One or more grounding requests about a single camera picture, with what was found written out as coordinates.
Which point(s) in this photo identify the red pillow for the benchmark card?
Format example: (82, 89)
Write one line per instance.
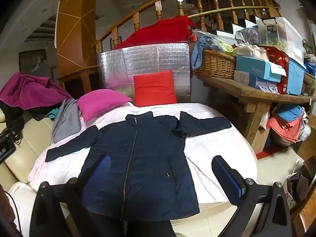
(154, 88)

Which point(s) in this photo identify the small wicker basket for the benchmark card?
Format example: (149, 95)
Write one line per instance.
(309, 77)

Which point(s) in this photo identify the grey garment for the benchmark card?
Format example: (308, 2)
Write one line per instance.
(65, 121)

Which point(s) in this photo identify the light blue cardboard box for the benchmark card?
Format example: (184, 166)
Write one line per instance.
(251, 65)

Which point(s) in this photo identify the wooden stair railing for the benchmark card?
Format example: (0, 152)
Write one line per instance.
(199, 5)

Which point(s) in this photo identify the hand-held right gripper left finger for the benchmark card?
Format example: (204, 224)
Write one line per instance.
(104, 165)

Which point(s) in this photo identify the white patterned cardboard box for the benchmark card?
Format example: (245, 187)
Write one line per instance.
(244, 79)

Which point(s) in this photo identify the grey plastic bag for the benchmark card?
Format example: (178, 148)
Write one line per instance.
(246, 35)

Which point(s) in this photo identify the blue cloth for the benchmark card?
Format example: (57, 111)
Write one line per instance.
(197, 54)

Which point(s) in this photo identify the red gift box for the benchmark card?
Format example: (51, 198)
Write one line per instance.
(281, 59)

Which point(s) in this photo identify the blue plastic storage bin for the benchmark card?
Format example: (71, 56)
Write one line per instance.
(295, 76)

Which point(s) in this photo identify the navy blue jacket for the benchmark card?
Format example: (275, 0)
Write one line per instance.
(148, 165)

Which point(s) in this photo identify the dark framed wall picture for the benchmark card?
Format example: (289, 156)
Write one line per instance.
(32, 61)

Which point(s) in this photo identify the magenta pillow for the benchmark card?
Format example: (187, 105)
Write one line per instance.
(101, 103)

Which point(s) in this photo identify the patterned cloth bag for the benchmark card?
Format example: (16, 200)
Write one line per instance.
(297, 185)

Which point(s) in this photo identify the silver foil panel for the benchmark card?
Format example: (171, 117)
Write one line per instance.
(148, 59)

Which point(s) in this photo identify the teal garment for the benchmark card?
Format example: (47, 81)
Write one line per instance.
(53, 114)

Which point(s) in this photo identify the pale pink blanket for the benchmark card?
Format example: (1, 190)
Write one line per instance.
(217, 140)

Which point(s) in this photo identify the coral folded cloths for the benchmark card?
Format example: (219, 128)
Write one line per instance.
(284, 128)

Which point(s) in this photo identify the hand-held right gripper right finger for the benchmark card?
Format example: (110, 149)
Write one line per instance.
(227, 175)

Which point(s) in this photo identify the clear bag of white stuff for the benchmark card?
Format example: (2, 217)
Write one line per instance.
(249, 50)

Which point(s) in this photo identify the white cushion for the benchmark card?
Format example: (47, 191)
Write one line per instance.
(22, 195)

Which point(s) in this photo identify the long wooden table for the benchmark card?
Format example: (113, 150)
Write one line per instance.
(246, 88)

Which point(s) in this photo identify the blue folded cloths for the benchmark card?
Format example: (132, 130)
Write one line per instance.
(288, 112)

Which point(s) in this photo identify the cream leather sofa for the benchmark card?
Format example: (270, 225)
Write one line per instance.
(27, 143)

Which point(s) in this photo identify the red floor mat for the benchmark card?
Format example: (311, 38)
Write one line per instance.
(264, 155)

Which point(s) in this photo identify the clear plastic storage bin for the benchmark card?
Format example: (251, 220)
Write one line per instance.
(284, 34)

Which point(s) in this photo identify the magenta fleece garment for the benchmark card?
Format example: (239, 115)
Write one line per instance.
(29, 91)

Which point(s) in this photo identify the red cloth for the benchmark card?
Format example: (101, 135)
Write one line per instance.
(158, 34)

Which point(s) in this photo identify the white plastic bag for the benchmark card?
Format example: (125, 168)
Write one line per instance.
(306, 132)

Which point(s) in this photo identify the black garment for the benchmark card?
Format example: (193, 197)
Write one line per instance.
(14, 111)

